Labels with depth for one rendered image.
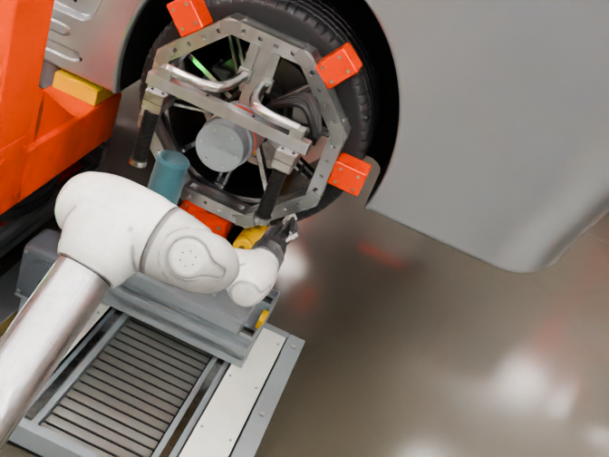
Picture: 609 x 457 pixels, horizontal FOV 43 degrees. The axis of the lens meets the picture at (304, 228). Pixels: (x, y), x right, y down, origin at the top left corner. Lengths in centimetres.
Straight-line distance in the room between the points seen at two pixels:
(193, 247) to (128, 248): 12
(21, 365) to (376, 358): 180
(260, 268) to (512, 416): 147
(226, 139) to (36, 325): 79
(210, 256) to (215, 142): 70
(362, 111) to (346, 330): 114
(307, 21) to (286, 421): 123
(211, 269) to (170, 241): 8
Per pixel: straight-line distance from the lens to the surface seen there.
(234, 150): 191
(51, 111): 210
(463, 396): 297
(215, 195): 220
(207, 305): 243
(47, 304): 132
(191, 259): 126
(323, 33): 201
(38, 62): 190
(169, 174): 203
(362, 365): 283
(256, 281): 181
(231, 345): 242
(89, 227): 132
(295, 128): 180
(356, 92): 202
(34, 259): 218
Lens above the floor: 172
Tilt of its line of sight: 30 degrees down
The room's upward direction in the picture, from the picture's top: 23 degrees clockwise
